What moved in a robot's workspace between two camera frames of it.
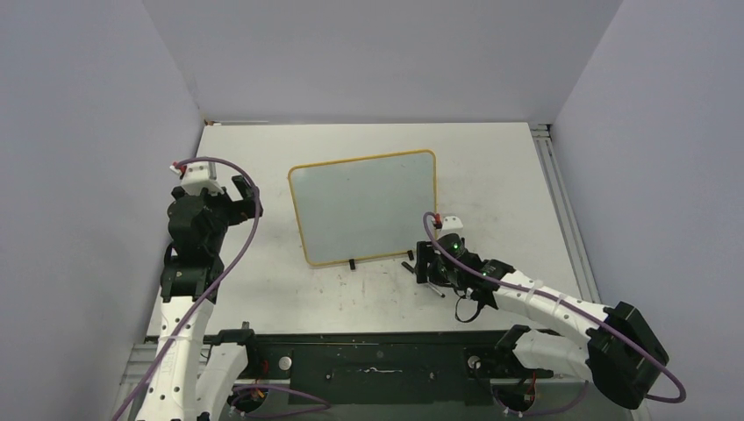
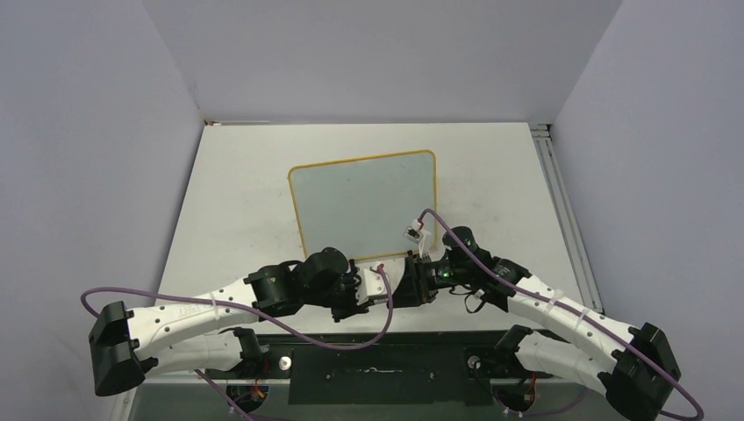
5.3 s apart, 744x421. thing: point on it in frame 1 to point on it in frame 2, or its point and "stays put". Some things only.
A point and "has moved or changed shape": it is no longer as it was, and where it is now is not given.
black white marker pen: [411, 269] has moved or changed shape
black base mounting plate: [397, 368] stays put
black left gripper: [239, 210] to [351, 307]
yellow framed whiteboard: [365, 208] stays put
